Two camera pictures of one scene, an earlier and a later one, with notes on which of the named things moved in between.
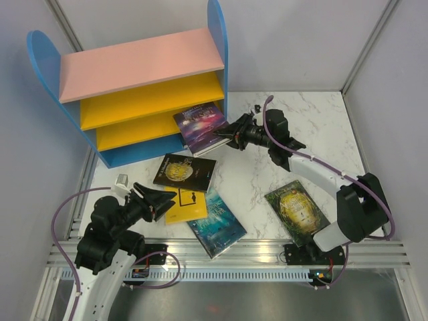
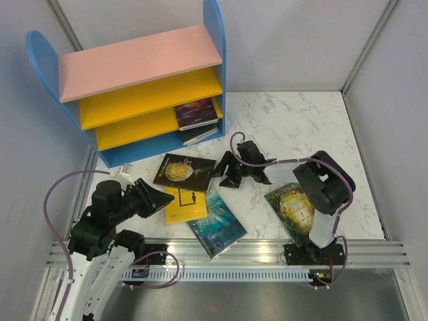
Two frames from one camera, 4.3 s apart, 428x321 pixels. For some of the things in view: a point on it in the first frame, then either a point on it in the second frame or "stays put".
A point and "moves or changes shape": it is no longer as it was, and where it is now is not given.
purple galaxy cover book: [197, 125] moves or changes shape
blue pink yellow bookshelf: [122, 97] stays put
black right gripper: [238, 129] → [227, 159]
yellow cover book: [190, 204] stays put
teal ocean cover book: [221, 230] stays put
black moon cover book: [186, 172] stays put
